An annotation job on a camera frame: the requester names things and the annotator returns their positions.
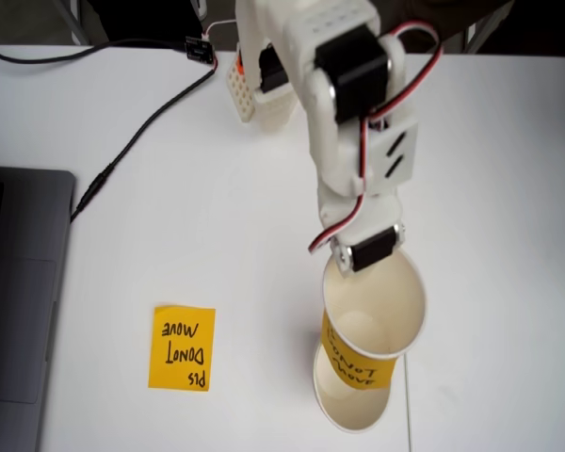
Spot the brown paper cup with note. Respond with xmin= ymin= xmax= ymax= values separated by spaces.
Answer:
xmin=320 ymin=249 xmax=428 ymax=393

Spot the grey metal chair leg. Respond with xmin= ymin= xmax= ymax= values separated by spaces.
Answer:
xmin=464 ymin=0 xmax=515 ymax=54
xmin=58 ymin=0 xmax=98 ymax=46

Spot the small black circuit board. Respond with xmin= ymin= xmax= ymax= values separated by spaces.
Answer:
xmin=184 ymin=36 xmax=217 ymax=63

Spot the dark grey laptop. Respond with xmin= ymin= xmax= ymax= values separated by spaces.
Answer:
xmin=0 ymin=165 xmax=76 ymax=452

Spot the red white black servo cable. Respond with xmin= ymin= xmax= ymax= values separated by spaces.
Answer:
xmin=306 ymin=23 xmax=444 ymax=256

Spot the thin white cable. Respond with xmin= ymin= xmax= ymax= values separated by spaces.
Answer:
xmin=201 ymin=20 xmax=239 ymax=41

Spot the black cable with barrel plug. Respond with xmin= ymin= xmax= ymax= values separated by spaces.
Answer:
xmin=69 ymin=65 xmax=218 ymax=223

